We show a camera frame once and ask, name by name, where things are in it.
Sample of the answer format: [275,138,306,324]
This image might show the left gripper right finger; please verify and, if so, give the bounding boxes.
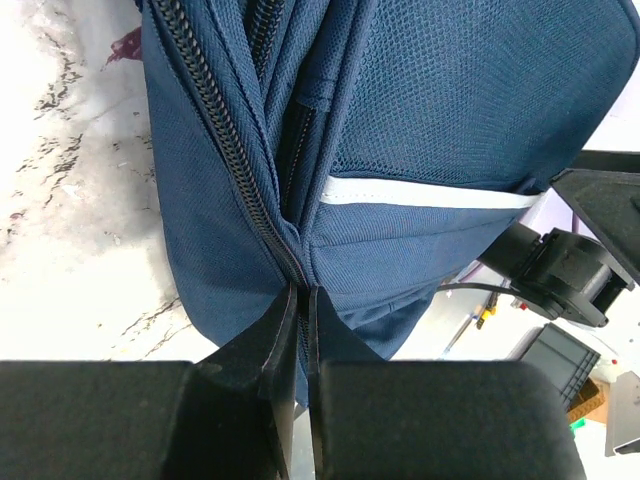
[308,288,585,479]

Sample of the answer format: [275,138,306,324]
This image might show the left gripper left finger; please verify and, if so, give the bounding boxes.
[1,286,298,479]

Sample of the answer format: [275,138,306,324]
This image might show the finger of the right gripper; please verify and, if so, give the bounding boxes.
[551,169,640,280]
[572,150,640,173]

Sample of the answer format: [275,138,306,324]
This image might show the navy blue student backpack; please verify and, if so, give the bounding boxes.
[134,0,640,409]

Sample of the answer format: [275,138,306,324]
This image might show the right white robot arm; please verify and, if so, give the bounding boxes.
[479,151,639,328]

